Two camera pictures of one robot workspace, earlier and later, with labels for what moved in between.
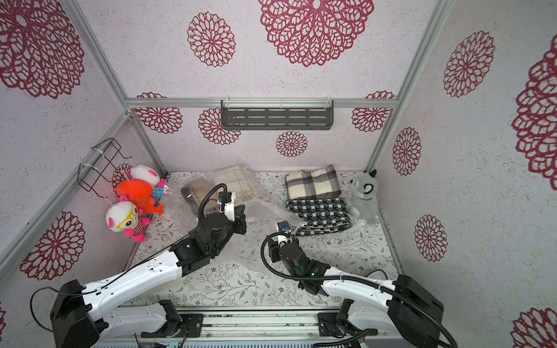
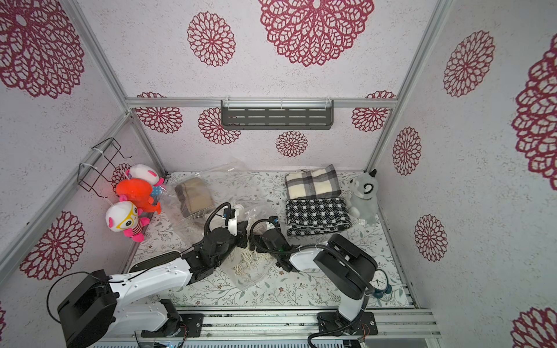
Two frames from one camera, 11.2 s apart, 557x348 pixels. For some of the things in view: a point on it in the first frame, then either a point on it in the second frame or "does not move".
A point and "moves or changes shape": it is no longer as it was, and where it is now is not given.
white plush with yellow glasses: (125, 216) does not move
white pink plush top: (143, 172) does not move
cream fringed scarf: (239, 180) -> (249, 264)
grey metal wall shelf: (277, 114) does not move
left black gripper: (239, 219) -> (242, 233)
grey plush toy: (362, 201) does not move
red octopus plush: (139, 192) does not move
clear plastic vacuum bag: (265, 209) moves or changes shape
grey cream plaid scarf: (310, 184) does not move
